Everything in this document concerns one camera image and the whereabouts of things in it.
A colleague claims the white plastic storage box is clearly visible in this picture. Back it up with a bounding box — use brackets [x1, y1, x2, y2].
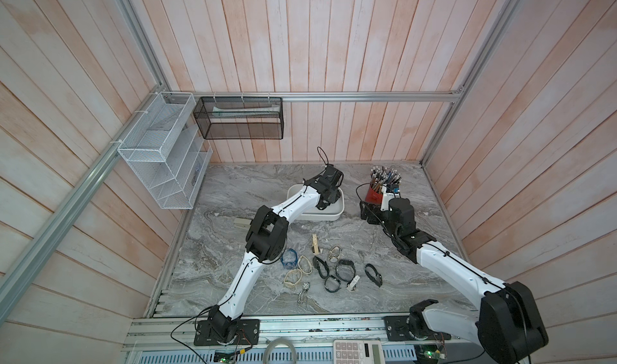
[296, 187, 345, 222]

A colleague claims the black round watch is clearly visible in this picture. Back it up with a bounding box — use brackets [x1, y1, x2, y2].
[335, 259, 357, 283]

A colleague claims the white small watch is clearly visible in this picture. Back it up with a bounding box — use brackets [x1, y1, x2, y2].
[346, 275, 360, 292]

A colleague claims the blue transparent watch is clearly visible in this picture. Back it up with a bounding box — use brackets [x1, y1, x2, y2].
[281, 248, 299, 270]

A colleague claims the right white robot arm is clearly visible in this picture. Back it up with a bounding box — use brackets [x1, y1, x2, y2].
[360, 198, 549, 363]

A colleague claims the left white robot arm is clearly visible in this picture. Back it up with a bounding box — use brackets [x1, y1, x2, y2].
[207, 163, 344, 341]

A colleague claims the gold metal watch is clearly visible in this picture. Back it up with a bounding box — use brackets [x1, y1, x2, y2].
[328, 246, 341, 264]

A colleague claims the tan band watch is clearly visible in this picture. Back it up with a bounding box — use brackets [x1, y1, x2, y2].
[297, 256, 313, 276]

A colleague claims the small black watch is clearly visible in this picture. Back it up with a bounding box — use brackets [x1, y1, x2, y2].
[324, 275, 342, 293]

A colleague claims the beige band watch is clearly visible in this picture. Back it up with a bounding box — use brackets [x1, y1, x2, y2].
[283, 269, 304, 289]

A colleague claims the silver metal watch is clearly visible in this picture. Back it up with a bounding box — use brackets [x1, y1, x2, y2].
[297, 282, 311, 305]

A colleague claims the red pen cup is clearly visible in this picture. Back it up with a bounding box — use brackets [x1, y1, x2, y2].
[366, 184, 383, 206]

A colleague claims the bundle of pens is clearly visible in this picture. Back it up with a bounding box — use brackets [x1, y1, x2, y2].
[370, 166, 402, 195]

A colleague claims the white calculator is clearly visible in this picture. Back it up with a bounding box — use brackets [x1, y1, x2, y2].
[333, 340, 386, 364]

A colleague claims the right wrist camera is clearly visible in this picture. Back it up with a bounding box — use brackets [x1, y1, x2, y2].
[381, 183, 400, 211]

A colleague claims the black strap watch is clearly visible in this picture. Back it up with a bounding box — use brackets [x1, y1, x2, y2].
[313, 256, 330, 280]

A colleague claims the black mesh wall basket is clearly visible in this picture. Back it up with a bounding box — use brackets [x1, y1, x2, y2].
[193, 96, 284, 140]

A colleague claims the white wire mesh shelf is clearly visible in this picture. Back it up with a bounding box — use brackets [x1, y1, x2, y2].
[118, 92, 212, 210]

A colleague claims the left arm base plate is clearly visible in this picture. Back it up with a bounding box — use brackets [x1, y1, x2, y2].
[194, 318, 260, 347]

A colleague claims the grey cable loop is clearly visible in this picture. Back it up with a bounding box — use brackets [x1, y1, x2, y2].
[262, 337, 299, 364]

